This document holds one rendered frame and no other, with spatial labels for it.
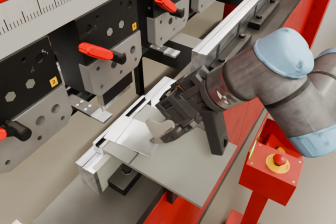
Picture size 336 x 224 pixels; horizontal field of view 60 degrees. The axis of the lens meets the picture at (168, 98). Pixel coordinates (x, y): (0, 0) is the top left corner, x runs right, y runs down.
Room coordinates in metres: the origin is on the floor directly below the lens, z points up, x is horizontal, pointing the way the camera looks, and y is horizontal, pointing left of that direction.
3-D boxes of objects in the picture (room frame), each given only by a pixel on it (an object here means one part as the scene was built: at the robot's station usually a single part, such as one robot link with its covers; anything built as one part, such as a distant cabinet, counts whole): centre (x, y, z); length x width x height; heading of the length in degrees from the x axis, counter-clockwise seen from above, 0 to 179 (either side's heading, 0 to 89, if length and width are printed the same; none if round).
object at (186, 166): (0.42, -0.01, 1.00); 0.26 x 0.18 x 0.01; 57
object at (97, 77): (0.48, 0.13, 1.26); 0.15 x 0.09 x 0.17; 147
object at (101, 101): (0.50, 0.12, 1.13); 0.10 x 0.02 x 0.10; 147
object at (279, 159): (0.53, -0.34, 0.79); 0.04 x 0.04 x 0.04
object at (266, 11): (1.32, -0.47, 0.89); 0.30 x 0.05 x 0.03; 147
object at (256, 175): (0.57, -0.36, 0.75); 0.20 x 0.16 x 0.18; 149
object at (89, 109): (0.58, 0.26, 1.01); 0.26 x 0.12 x 0.05; 57
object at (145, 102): (0.51, 0.11, 0.98); 0.20 x 0.03 x 0.03; 147
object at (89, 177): (0.55, 0.09, 0.92); 0.39 x 0.06 x 0.10; 147
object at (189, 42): (1.21, 0.12, 0.81); 0.64 x 0.08 x 0.14; 57
